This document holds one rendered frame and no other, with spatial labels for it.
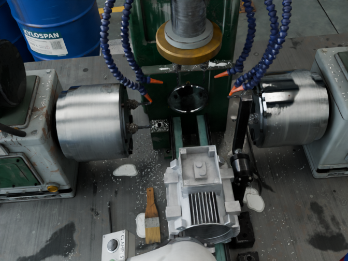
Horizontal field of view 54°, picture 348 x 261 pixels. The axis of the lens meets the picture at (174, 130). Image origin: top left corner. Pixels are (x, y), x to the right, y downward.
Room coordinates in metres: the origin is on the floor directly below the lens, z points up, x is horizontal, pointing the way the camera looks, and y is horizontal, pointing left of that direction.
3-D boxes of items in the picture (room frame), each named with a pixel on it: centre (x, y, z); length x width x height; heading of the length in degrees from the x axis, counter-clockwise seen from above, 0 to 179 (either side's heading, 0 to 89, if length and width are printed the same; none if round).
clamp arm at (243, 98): (0.60, -0.19, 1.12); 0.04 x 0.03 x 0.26; 0
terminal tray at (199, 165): (0.47, -0.06, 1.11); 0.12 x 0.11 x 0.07; 1
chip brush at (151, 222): (0.49, 0.10, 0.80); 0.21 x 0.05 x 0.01; 2
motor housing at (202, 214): (0.43, -0.06, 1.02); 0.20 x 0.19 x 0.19; 1
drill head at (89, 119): (0.73, 0.30, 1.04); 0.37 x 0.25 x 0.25; 90
